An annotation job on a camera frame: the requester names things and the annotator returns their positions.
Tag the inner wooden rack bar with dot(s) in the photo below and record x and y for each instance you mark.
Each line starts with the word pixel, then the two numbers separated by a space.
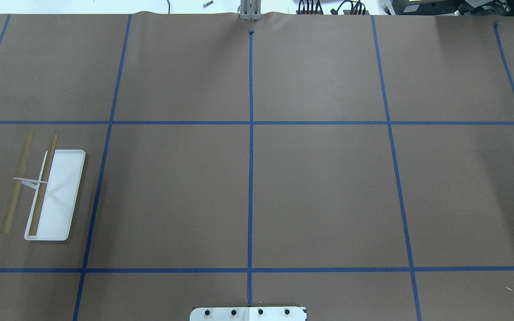
pixel 42 187

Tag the wooden rack bar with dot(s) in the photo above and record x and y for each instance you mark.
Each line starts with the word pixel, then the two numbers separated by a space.
pixel 42 187
pixel 16 184

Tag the white towel rack tray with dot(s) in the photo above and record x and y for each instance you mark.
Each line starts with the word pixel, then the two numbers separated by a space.
pixel 60 199

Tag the outer wooden rack bar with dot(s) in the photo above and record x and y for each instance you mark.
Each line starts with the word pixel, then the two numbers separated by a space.
pixel 16 184

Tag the brown paper table cover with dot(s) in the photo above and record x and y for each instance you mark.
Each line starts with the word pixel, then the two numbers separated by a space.
pixel 361 167

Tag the black usb hub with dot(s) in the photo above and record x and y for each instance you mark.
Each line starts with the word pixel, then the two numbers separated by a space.
pixel 357 8

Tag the aluminium frame post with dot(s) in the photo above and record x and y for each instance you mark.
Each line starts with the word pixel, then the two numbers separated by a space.
pixel 250 10

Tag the white camera mast base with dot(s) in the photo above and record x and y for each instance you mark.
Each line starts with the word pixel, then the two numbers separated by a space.
pixel 268 313

